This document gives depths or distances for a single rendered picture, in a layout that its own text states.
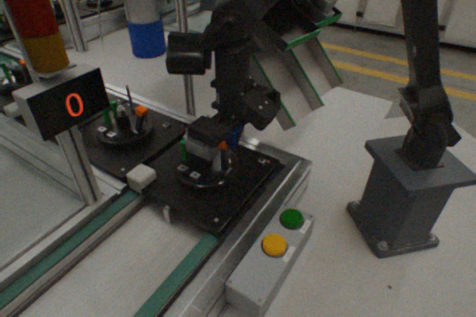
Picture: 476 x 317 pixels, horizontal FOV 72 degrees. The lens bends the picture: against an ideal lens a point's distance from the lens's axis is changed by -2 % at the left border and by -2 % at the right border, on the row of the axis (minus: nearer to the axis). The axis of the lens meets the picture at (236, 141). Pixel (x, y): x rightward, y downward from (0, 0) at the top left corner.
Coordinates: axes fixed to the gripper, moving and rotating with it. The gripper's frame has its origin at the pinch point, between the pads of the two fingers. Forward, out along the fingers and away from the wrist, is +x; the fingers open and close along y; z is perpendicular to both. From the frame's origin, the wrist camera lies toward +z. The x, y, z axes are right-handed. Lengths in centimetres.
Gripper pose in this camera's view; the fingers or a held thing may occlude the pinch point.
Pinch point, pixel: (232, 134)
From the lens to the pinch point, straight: 61.9
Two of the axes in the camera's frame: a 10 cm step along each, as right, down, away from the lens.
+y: 5.5, -5.0, 6.7
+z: 8.4, 3.3, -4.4
